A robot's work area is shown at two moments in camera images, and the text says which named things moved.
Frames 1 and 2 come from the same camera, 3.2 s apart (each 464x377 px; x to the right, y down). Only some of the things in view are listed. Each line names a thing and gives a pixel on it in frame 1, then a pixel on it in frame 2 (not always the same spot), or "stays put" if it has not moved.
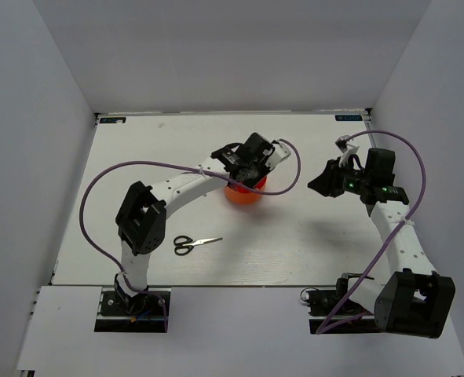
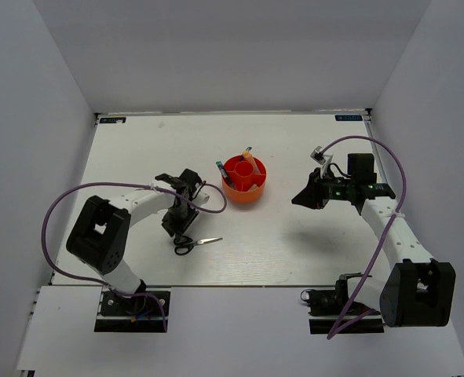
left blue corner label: [112, 120] stays put
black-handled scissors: [184, 244] stays put
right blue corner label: [348, 117] stays put
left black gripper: [264, 170] to [179, 228]
